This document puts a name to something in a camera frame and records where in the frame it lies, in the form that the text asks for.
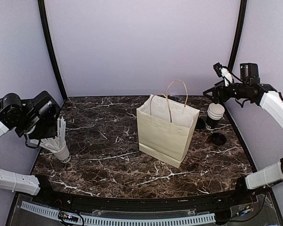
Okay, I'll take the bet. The grey slotted cable duct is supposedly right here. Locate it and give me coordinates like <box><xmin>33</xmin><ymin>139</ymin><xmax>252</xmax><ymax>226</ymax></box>
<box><xmin>20</xmin><ymin>201</ymin><xmax>216</xmax><ymax>226</ymax></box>

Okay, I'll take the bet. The black front frame rail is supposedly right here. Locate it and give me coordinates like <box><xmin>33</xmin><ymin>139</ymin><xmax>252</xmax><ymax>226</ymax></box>
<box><xmin>14</xmin><ymin>181</ymin><xmax>269</xmax><ymax>212</ymax></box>

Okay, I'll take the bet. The right black corner post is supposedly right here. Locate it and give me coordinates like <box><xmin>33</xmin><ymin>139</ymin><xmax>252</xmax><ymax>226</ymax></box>
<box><xmin>228</xmin><ymin>0</ymin><xmax>247</xmax><ymax>71</ymax></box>

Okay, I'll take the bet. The loose black coffee lid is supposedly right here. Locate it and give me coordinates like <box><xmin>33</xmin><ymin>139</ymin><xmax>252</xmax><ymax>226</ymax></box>
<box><xmin>195</xmin><ymin>117</ymin><xmax>205</xmax><ymax>130</ymax></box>

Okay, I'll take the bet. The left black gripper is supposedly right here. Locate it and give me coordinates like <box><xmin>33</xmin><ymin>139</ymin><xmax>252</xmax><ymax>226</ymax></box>
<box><xmin>19</xmin><ymin>116</ymin><xmax>57</xmax><ymax>139</ymax></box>

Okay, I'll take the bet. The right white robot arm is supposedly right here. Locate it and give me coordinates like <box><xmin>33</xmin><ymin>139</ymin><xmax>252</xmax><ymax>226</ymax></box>
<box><xmin>202</xmin><ymin>60</ymin><xmax>283</xmax><ymax>204</ymax></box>

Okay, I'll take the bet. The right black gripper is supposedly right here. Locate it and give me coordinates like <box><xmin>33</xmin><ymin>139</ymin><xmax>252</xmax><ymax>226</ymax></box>
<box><xmin>204</xmin><ymin>79</ymin><xmax>249</xmax><ymax>104</ymax></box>

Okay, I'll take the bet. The left black corner post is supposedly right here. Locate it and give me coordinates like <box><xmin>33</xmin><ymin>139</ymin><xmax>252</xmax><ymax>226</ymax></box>
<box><xmin>38</xmin><ymin>0</ymin><xmax>68</xmax><ymax>102</ymax></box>

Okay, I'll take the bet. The stack of white paper cups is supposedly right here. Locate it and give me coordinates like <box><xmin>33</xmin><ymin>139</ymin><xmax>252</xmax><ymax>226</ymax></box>
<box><xmin>206</xmin><ymin>103</ymin><xmax>225</xmax><ymax>130</ymax></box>

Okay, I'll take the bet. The stack of black coffee lids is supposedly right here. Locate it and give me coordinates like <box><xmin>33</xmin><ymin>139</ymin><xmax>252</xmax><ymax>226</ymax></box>
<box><xmin>211</xmin><ymin>132</ymin><xmax>227</xmax><ymax>146</ymax></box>

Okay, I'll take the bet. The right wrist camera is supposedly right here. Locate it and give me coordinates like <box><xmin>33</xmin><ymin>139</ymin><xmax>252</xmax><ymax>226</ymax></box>
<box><xmin>213</xmin><ymin>63</ymin><xmax>233</xmax><ymax>87</ymax></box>

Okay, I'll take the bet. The black corner post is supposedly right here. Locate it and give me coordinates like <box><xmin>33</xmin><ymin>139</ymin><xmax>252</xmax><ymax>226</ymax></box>
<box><xmin>228</xmin><ymin>0</ymin><xmax>247</xmax><ymax>71</ymax></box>
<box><xmin>38</xmin><ymin>0</ymin><xmax>68</xmax><ymax>102</ymax></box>

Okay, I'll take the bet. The cream paper bag with handles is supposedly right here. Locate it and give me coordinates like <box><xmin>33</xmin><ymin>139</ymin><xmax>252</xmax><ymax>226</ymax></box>
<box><xmin>136</xmin><ymin>93</ymin><xmax>200</xmax><ymax>168</ymax></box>

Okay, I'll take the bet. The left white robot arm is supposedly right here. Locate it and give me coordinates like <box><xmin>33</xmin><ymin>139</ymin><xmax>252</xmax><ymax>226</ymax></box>
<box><xmin>0</xmin><ymin>91</ymin><xmax>61</xmax><ymax>205</ymax></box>

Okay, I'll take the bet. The white cup holding straws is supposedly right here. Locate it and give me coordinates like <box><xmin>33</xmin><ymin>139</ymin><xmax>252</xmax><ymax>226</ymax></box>
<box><xmin>53</xmin><ymin>144</ymin><xmax>71</xmax><ymax>163</ymax></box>

